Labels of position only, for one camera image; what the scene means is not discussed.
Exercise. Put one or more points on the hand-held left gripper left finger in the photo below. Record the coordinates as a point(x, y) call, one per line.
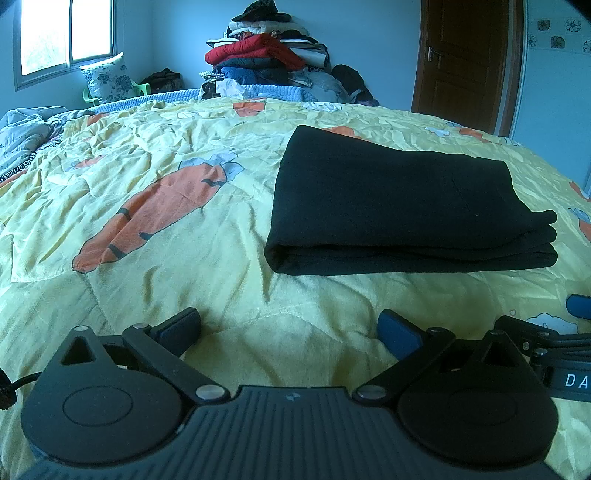
point(178, 328)

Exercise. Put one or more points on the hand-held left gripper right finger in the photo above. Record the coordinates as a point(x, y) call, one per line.
point(398, 334)

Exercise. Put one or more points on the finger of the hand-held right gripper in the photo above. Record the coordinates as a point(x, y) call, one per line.
point(545, 339)
point(581, 307)

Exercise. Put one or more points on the black pants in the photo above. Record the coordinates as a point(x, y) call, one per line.
point(392, 207)

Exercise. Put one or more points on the yellow carrot print blanket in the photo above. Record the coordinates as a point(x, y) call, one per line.
point(184, 258)

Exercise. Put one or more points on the green plastic chair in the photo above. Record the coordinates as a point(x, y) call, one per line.
point(142, 87)

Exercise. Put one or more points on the grey crumpled quilt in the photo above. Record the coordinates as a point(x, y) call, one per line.
point(23, 138)

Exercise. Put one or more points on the dark bag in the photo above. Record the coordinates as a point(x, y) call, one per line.
point(161, 81)

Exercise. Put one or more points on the blue mattress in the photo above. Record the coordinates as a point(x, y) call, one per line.
point(277, 91)

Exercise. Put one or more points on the floral white pillow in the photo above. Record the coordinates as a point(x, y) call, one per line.
point(108, 78)

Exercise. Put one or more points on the brown wooden door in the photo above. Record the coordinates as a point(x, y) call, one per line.
point(466, 60)

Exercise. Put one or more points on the pile of folded clothes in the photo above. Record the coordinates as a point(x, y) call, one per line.
point(268, 55)

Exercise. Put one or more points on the window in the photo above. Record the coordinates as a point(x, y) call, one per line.
point(64, 37)

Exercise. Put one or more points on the floral wall stickers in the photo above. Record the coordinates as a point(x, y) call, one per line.
point(558, 34)

